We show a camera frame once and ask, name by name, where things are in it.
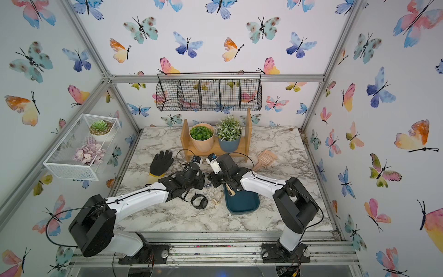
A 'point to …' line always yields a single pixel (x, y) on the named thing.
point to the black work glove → (159, 165)
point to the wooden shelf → (244, 149)
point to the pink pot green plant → (202, 137)
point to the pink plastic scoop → (266, 159)
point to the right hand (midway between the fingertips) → (210, 175)
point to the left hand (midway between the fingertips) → (205, 176)
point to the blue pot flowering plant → (229, 131)
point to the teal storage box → (241, 202)
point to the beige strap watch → (231, 193)
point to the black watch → (203, 203)
